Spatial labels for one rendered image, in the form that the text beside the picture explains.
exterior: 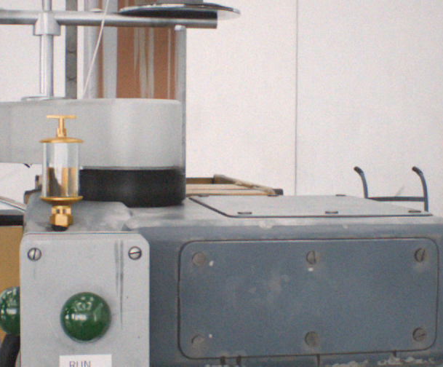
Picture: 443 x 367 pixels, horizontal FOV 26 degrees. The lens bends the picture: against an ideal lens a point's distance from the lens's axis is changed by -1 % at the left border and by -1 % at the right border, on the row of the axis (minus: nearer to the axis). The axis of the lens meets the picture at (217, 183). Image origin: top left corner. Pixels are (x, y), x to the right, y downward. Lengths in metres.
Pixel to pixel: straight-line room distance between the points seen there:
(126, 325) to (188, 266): 0.07
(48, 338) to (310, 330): 0.18
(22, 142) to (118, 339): 0.28
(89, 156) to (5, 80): 5.06
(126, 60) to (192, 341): 0.54
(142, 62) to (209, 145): 4.76
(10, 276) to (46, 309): 0.43
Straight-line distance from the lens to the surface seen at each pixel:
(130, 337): 0.57
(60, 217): 0.64
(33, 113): 0.79
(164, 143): 0.74
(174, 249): 0.62
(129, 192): 0.72
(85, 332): 0.56
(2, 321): 0.58
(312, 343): 0.65
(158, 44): 1.11
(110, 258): 0.57
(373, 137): 6.12
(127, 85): 1.11
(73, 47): 1.16
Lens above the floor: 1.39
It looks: 3 degrees down
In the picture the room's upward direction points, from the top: straight up
